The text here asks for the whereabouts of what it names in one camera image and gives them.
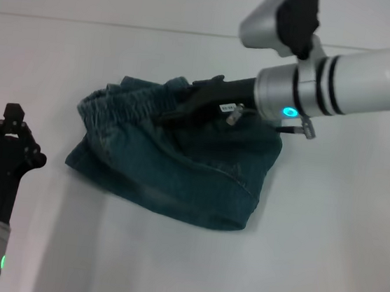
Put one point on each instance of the silver metal elbow connector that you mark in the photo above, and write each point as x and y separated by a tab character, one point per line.
235	114

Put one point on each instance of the blue denim shorts with print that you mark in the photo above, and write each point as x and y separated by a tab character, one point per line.
178	172

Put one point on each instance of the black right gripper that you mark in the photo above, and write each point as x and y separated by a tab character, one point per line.
227	91

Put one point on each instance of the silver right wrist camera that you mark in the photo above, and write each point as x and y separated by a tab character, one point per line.
283	18

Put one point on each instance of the white numbered label sticker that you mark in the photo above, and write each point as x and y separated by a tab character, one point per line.
227	107

